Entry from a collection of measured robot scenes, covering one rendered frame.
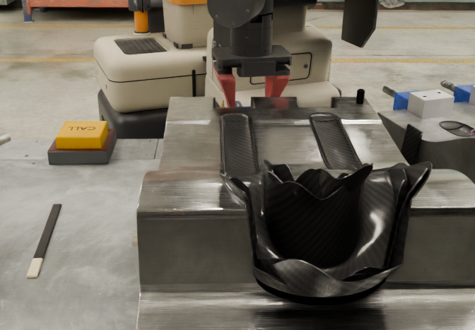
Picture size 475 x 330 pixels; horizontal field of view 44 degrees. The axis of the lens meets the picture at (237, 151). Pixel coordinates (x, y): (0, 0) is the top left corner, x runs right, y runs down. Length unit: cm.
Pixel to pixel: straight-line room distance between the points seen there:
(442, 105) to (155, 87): 65
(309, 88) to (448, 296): 69
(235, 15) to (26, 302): 39
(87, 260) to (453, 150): 43
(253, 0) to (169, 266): 37
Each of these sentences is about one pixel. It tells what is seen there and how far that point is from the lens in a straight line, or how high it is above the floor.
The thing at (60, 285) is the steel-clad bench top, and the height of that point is 80.
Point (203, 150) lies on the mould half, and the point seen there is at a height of 88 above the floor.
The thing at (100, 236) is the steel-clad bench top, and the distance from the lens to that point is 65.
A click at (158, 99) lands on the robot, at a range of 130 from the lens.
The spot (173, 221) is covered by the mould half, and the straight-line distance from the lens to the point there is 43.
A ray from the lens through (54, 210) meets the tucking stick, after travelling 71.
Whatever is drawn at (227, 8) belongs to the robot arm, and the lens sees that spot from 71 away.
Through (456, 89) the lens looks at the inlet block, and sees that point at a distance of 97.
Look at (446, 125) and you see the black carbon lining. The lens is 85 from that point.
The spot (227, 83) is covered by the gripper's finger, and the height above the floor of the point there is 91.
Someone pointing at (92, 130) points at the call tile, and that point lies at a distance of 83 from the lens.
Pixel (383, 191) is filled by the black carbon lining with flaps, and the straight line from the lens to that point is 51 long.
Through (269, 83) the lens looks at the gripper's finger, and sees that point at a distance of 85.
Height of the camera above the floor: 114
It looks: 24 degrees down
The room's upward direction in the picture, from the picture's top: 1 degrees clockwise
